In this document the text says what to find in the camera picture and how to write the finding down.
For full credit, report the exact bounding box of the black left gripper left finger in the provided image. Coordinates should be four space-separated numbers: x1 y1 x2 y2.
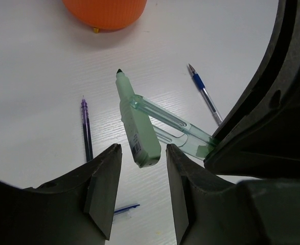
0 144 122 244

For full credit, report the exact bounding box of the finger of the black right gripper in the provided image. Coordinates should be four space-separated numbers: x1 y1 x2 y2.
204 1 300 178

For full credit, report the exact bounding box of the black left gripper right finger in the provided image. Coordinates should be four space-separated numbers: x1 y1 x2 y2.
166 144 300 244

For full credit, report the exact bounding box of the light green marker pen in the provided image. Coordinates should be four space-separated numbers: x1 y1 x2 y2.
116 69 161 168

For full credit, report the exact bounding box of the blue ballpoint pen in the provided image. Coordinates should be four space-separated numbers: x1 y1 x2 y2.
188 64 222 126

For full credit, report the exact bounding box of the green translucent utility knife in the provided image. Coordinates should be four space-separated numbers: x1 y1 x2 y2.
130 94 219 160

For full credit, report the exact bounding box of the blue pen cap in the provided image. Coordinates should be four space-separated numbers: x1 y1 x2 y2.
114 204 140 215

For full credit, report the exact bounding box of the purple gel pen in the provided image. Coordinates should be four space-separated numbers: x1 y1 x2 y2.
81 97 93 162

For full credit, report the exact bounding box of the orange round organizer container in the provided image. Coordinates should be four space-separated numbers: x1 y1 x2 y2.
62 0 147 31

